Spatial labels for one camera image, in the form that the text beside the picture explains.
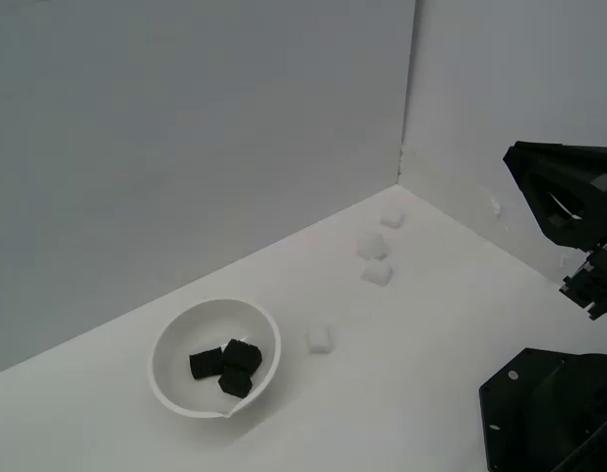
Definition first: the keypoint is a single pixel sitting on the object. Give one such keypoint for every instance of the small white foam cube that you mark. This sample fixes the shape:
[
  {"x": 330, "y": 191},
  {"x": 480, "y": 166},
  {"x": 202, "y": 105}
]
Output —
[
  {"x": 319, "y": 339},
  {"x": 372, "y": 246},
  {"x": 377, "y": 273},
  {"x": 391, "y": 216}
]

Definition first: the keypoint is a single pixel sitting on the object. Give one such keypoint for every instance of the white bowl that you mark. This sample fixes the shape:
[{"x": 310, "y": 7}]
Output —
[{"x": 185, "y": 334}]

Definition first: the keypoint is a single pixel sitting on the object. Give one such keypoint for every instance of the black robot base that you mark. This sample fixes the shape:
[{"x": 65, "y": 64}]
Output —
[{"x": 529, "y": 418}]

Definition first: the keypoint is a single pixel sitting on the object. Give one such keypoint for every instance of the small black foam box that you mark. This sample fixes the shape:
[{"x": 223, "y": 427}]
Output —
[
  {"x": 205, "y": 364},
  {"x": 235, "y": 382},
  {"x": 241, "y": 355}
]

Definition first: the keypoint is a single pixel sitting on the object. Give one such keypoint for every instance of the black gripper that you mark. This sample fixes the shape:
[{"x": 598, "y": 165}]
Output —
[{"x": 595, "y": 285}]

